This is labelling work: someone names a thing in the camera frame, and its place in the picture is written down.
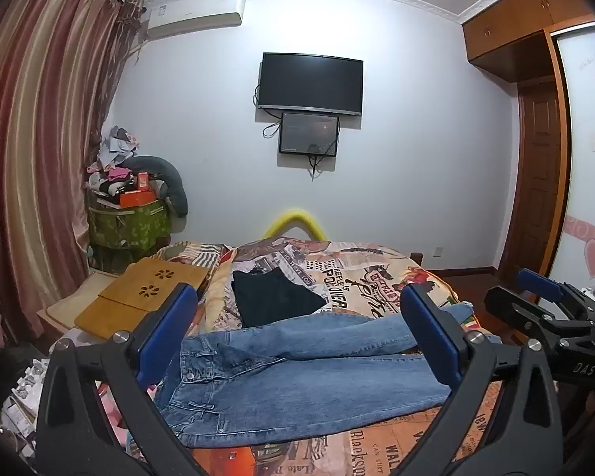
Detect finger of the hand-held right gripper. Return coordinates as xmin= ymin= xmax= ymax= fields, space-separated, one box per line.
xmin=517 ymin=268 xmax=595 ymax=309
xmin=484 ymin=285 xmax=595 ymax=344

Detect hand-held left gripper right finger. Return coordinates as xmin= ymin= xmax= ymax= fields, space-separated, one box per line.
xmin=392 ymin=284 xmax=563 ymax=476

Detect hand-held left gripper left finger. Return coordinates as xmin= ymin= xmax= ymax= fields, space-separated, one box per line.
xmin=36 ymin=282 xmax=214 ymax=476

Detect blue denim jeans pants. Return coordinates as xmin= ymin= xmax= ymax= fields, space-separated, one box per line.
xmin=154 ymin=305 xmax=474 ymax=449

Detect bamboo lap desk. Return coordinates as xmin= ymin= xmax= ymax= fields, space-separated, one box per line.
xmin=74 ymin=257 xmax=211 ymax=342

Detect green fabric cabinet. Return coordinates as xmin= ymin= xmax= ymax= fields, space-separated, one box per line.
xmin=88 ymin=198 xmax=172 ymax=271

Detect black folded garment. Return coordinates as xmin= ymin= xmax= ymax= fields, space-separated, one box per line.
xmin=230 ymin=267 xmax=328 ymax=329

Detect beige cushion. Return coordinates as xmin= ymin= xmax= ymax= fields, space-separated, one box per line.
xmin=36 ymin=268 xmax=130 ymax=340

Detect printed blanket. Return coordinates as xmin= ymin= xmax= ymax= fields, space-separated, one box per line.
xmin=92 ymin=238 xmax=507 ymax=476

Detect white sliding door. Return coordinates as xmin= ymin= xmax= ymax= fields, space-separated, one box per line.
xmin=548 ymin=22 xmax=595 ymax=303

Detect orange box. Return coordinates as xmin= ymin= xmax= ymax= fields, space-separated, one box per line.
xmin=119 ymin=191 xmax=155 ymax=209

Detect wooden wardrobe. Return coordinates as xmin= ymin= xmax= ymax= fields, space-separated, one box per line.
xmin=461 ymin=0 xmax=595 ymax=283

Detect yellow foam tube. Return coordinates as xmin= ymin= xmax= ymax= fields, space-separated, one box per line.
xmin=262 ymin=207 xmax=330 ymax=242

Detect pile of clothes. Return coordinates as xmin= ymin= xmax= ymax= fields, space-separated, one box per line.
xmin=84 ymin=125 xmax=152 ymax=206

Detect striped curtain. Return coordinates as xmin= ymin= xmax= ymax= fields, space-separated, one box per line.
xmin=0 ymin=0 xmax=144 ymax=348

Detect white air conditioner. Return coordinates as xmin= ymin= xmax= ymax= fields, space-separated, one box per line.
xmin=143 ymin=0 xmax=247 ymax=39

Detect black monitor cable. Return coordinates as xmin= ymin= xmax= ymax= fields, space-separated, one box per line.
xmin=306 ymin=118 xmax=341 ymax=180

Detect black television cable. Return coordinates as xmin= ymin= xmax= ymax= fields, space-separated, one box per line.
xmin=252 ymin=62 xmax=284 ymax=140

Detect small wall monitor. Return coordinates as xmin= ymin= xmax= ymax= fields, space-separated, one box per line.
xmin=278 ymin=111 xmax=340 ymax=157

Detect large wall television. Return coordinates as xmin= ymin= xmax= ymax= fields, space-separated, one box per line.
xmin=257 ymin=52 xmax=364 ymax=117

